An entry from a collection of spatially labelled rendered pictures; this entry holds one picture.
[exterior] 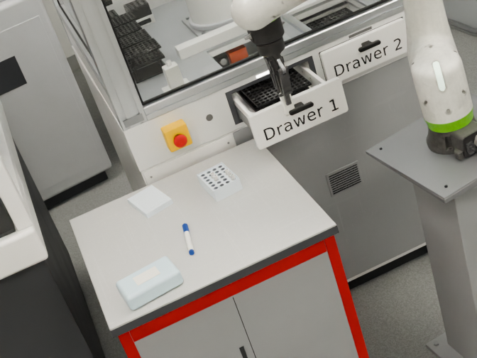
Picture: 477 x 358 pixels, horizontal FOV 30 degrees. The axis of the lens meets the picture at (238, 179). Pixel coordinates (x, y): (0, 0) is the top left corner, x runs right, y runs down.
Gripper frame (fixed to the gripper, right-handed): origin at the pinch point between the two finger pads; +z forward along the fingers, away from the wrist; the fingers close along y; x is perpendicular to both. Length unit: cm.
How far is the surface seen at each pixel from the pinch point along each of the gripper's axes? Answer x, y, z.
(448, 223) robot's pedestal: 24, 35, 35
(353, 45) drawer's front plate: 30.9, -20.5, 1.8
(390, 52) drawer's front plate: 42.2, -20.4, 9.1
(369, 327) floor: 7, -4, 93
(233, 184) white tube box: -22.6, 4.4, 14.4
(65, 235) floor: -78, -145, 94
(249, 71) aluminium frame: -2.4, -22.2, -3.1
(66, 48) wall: -38, -335, 79
